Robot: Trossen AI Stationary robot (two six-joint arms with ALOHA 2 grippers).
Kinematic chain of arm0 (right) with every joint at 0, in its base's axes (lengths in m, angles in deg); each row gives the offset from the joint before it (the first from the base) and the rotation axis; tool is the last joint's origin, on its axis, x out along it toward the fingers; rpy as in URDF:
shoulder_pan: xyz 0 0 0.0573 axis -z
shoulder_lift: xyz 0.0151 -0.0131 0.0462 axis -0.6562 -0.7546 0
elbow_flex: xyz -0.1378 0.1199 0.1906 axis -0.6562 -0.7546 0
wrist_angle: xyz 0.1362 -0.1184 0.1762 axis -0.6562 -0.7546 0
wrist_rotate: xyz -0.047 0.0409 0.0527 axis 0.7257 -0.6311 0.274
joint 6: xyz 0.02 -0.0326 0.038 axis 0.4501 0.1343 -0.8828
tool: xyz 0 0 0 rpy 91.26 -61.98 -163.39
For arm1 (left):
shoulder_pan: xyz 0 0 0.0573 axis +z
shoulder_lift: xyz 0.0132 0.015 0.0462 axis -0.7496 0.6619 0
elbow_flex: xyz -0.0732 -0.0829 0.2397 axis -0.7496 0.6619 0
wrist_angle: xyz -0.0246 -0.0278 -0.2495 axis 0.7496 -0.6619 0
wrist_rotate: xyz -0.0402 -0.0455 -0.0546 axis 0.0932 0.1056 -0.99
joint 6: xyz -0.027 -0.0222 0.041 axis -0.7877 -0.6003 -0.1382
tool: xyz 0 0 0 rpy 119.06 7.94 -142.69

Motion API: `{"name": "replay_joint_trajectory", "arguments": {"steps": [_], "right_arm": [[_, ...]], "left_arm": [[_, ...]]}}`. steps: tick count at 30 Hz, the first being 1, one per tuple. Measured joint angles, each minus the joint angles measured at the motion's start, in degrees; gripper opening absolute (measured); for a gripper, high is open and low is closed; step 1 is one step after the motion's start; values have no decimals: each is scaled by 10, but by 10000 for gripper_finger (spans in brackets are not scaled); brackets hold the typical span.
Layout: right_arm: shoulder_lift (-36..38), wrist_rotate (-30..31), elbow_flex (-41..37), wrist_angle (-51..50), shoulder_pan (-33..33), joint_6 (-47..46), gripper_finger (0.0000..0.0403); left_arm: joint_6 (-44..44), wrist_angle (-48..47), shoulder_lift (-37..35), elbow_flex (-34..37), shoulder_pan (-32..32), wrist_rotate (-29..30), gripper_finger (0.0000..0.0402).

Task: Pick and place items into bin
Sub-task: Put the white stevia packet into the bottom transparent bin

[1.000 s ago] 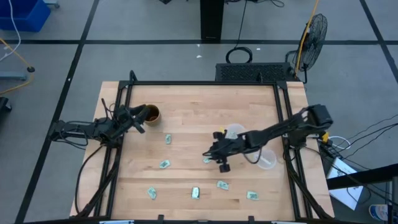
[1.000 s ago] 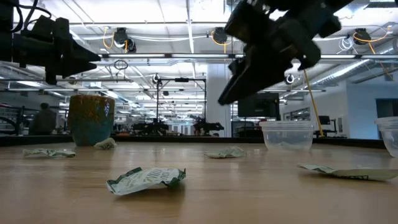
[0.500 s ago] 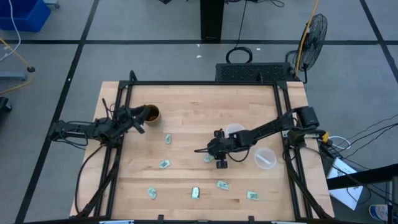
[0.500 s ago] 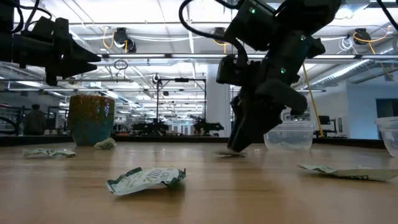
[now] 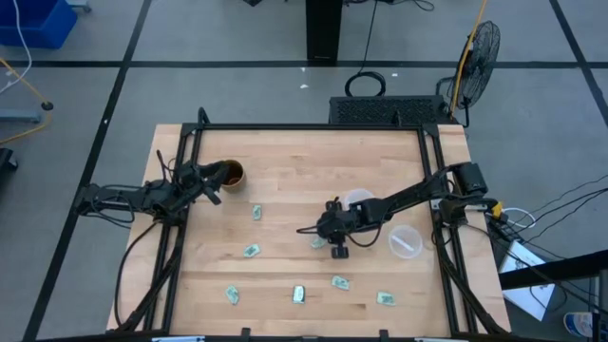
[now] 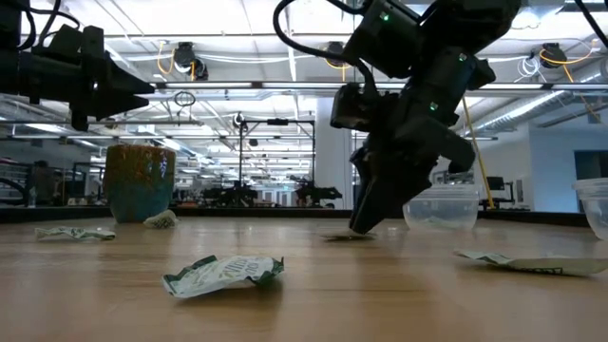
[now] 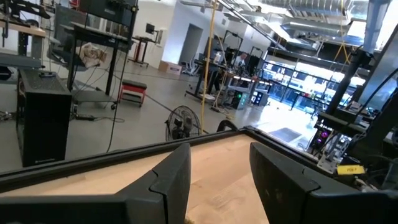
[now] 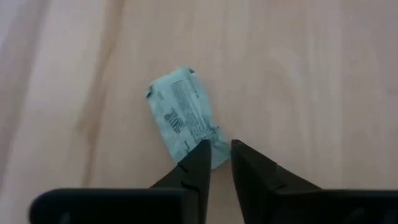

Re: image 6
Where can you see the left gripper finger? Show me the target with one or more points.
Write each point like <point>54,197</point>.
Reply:
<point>126,83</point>
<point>123,105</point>

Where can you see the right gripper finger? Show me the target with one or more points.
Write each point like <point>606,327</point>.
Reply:
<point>363,190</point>
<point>387,199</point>

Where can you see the long white green packet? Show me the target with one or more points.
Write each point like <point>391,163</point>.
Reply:
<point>537,263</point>

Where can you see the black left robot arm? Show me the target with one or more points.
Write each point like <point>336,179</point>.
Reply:
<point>38,76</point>

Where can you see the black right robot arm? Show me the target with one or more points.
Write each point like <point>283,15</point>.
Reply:
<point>456,28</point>

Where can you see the background black robot arm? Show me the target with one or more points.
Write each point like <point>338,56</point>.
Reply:
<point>316,194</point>
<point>233,195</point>

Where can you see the clear plastic cup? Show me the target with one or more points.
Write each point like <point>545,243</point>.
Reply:
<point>596,209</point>
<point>442,214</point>

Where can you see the black monitor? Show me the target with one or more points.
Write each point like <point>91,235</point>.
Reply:
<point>495,183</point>

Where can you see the brown teal ceramic mug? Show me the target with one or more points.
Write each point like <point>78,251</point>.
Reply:
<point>138,185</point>

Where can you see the long ceiling light strip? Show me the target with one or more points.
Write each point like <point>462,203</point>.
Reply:
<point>214,85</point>

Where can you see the person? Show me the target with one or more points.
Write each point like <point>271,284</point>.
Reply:
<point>43,183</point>

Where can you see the small crumpled white packet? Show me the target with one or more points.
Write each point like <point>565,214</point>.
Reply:
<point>161,220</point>

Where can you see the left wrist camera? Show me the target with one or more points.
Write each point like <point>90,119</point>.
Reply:
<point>71,40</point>

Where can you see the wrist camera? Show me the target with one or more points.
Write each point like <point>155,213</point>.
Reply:
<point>71,40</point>
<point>351,107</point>

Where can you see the black metal table frame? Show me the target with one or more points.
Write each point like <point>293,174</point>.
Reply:
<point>285,213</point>

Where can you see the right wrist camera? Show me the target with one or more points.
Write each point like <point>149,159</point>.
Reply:
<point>351,107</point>

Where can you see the black workstation frame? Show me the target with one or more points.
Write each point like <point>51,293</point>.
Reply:
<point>241,152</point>

